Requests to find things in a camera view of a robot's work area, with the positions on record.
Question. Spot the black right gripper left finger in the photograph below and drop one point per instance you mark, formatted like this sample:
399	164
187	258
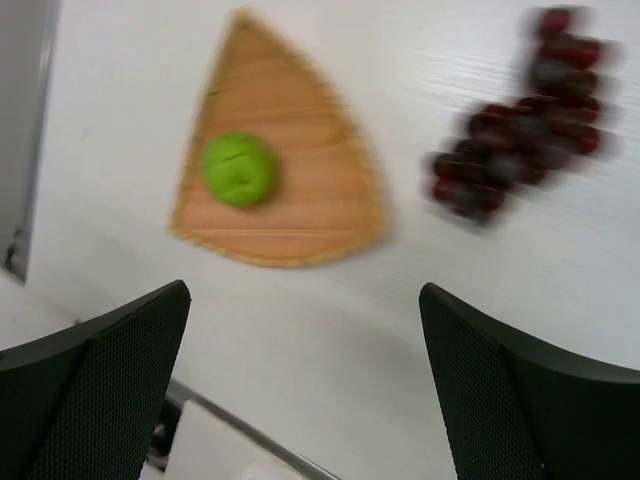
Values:
83	403

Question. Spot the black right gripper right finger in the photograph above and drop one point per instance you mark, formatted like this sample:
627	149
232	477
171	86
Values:
517	407

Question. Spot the green fake apple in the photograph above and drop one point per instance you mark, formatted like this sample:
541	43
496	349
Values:
239	169

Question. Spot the red fake grape bunch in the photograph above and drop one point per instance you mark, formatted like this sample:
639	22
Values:
503	147

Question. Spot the woven triangular fruit basket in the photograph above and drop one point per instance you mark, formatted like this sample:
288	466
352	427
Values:
329	200

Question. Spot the front aluminium frame rail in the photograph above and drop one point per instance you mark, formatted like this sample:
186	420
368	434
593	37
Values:
181	393

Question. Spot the aluminium frame rail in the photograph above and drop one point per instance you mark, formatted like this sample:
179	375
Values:
28	31
181	393

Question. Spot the left aluminium frame rail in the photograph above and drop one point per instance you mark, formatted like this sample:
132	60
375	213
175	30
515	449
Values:
28	31

